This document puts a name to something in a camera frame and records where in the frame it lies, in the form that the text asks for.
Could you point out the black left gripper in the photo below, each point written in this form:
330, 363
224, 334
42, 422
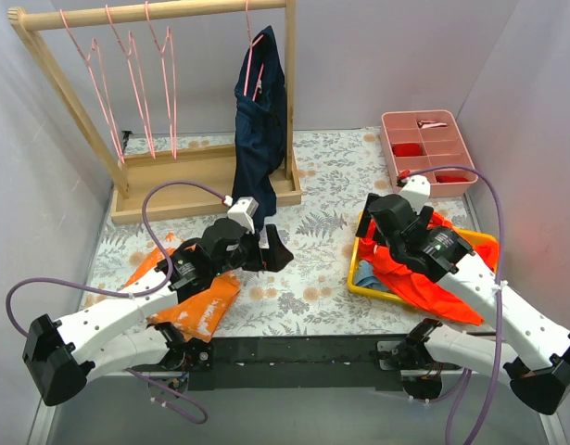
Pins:
259, 250

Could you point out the pink compartment organizer tray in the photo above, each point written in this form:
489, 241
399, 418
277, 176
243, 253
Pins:
443, 148

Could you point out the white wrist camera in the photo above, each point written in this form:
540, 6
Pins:
415, 189
242, 211

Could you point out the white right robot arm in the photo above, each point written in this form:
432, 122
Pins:
530, 352

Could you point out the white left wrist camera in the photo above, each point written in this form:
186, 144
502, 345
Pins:
242, 211

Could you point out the red white item back compartment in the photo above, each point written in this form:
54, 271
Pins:
428, 124

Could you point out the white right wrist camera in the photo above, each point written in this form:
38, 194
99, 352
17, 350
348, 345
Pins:
415, 189

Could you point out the orange white patterned cloth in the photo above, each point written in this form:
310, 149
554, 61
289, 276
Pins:
200, 315

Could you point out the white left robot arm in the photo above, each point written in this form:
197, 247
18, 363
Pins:
63, 355

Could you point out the wooden clothes rack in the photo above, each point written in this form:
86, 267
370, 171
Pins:
162, 188

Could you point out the navy blue shorts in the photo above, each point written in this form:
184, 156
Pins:
260, 124

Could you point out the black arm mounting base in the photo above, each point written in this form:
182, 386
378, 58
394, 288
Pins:
287, 362

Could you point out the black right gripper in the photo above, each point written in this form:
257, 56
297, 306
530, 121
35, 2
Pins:
374, 218

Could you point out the red item in organizer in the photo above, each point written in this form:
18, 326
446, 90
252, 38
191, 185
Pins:
407, 150

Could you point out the bright orange mesh shorts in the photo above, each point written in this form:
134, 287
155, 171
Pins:
417, 290

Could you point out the light blue shorts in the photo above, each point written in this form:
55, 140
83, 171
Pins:
364, 277

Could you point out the red item front compartment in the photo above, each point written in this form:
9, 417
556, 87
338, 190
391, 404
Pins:
452, 177

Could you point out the yellow plastic tray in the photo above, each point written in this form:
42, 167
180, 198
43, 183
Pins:
475, 239

